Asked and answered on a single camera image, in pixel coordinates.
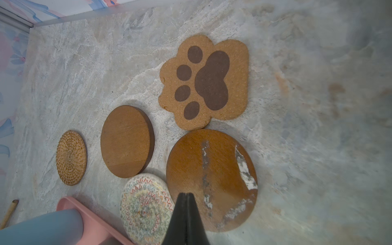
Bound rattan woven round coaster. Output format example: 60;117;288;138
56;130;87;186

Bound light blue mug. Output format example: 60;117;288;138
1;209;84;245

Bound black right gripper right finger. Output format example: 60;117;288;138
186;193;210;245

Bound pink plastic tray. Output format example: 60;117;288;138
56;197;133;245

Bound wooden stick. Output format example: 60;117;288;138
1;199;19;230

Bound multicolour embroidered round coaster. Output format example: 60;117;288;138
119;173;175;245

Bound cork paw print coaster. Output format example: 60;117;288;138
158;35;249;131

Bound plain round wooden coaster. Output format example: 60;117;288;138
101;105;155;178

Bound scratched round wooden coaster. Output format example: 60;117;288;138
166;129;258;232

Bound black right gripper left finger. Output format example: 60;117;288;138
162;193;186;245

